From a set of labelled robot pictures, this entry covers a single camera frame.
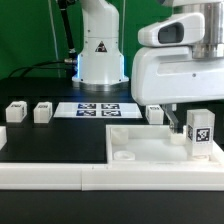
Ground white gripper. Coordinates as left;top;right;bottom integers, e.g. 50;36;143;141
131;12;224;134

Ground white square tabletop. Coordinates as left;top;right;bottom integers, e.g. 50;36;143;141
106;125;224;164

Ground white sheet with tags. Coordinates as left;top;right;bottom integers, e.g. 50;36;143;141
54;102;142;119

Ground white U-shaped fence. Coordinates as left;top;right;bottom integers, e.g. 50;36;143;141
0;125;224;192

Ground thin white pole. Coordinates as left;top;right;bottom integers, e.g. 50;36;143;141
47;0;61;78

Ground black cable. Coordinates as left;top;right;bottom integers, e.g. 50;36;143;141
7;58;78;79

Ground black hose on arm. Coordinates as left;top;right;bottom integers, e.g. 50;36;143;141
55;0;78;59

